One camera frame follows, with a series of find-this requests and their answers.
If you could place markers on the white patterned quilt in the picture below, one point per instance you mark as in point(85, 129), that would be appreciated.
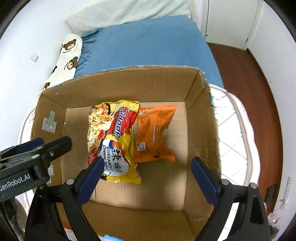
point(239, 155)

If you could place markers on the bear print long pillow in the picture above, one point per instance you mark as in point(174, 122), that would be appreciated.
point(67, 62)

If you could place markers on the white door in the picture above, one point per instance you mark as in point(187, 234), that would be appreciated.
point(230, 23)

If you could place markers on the blue bed sheet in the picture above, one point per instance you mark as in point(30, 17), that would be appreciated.
point(170, 41)

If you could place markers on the grey white pillow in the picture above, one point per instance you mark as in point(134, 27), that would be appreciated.
point(102, 14)

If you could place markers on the wall switch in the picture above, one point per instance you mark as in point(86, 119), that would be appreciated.
point(34, 57)

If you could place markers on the open cardboard box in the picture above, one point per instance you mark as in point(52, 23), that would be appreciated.
point(168, 204)

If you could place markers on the orange sunflower seed packet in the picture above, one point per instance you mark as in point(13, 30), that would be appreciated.
point(152, 123)

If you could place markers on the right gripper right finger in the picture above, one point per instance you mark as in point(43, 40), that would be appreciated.
point(220, 195)

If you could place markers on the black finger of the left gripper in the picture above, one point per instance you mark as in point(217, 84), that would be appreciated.
point(53, 150)

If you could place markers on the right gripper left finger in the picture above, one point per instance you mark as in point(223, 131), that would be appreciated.
point(74, 195)

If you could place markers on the yellow red noodle packet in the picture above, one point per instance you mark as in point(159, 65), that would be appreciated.
point(110, 136)

